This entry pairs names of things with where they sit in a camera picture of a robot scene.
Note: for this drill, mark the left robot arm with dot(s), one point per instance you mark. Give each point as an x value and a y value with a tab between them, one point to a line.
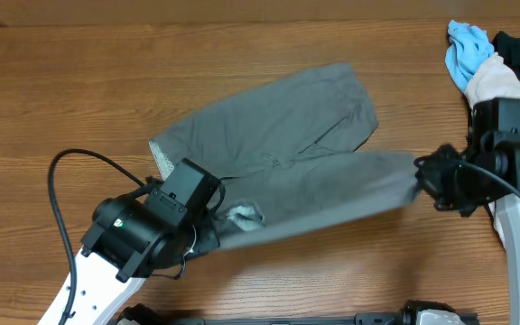
160	225

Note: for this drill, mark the pale pink garment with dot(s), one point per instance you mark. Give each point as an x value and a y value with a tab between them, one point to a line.
494	80

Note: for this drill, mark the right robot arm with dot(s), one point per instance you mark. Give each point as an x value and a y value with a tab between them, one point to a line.
486	172

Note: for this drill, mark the light blue cloth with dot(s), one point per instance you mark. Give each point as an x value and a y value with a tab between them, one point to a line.
469	48

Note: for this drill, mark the grey shorts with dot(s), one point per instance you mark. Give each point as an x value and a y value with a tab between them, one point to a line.
290	157

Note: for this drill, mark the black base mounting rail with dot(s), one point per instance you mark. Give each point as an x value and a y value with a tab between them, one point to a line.
425	317

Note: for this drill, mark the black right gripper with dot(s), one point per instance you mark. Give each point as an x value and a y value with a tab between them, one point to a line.
430	178

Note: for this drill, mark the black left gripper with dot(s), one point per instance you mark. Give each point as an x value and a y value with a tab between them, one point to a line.
208	237

